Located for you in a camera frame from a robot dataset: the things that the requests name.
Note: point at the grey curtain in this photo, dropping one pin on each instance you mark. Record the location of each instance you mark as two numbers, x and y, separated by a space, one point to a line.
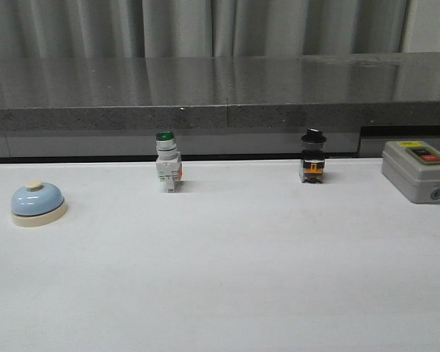
62 29

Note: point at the grey control box red button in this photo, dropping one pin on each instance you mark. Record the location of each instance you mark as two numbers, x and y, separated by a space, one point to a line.
413 167

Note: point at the black selector switch orange body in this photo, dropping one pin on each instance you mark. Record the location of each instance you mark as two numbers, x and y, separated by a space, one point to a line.
312 156

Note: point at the green pushbutton switch white body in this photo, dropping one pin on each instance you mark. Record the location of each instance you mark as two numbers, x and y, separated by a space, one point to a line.
169 163

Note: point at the blue service bell cream base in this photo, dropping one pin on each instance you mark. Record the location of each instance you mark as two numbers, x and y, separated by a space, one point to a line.
36 204

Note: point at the grey stone counter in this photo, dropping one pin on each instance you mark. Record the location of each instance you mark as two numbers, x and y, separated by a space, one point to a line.
105 109

